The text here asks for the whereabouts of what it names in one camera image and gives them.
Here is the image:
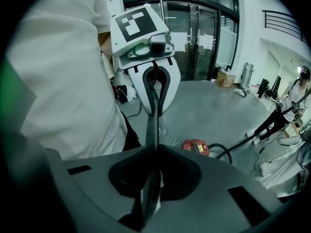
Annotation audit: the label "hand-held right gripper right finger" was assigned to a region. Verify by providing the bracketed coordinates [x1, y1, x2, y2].
[145, 144, 285, 233]

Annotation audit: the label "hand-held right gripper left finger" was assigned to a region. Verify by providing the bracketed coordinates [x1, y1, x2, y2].
[44, 143, 158, 233]

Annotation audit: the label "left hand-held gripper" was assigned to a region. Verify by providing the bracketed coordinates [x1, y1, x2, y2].
[110, 4, 181, 117]

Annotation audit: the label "person's left forearm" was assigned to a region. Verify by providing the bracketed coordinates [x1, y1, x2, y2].
[98, 31, 114, 58]

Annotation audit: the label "black framed glass doors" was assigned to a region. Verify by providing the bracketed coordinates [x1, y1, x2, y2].
[121, 0, 240, 82]

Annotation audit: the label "white paper notice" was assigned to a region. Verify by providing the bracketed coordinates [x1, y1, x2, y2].
[198, 34, 214, 50]
[170, 32, 188, 52]

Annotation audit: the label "red vacuum cleaner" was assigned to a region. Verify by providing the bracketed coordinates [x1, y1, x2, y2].
[181, 138, 210, 157]

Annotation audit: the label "person's black trousers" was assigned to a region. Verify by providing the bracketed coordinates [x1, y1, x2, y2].
[120, 110, 142, 152]

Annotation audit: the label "cardboard box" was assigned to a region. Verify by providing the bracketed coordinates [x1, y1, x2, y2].
[215, 68, 237, 88]

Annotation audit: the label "white bags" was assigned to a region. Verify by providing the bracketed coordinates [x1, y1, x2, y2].
[233, 87, 248, 97]

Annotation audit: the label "grey folded trolley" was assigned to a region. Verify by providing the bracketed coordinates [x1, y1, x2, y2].
[242, 62, 255, 93]

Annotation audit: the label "person's white shirt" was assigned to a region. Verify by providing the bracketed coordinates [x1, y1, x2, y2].
[4, 0, 129, 160]

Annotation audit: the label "black cabinet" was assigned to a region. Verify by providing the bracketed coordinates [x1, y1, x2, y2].
[257, 78, 269, 99]

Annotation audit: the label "black vacuum hose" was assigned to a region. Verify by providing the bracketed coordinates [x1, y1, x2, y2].
[208, 133, 258, 165]

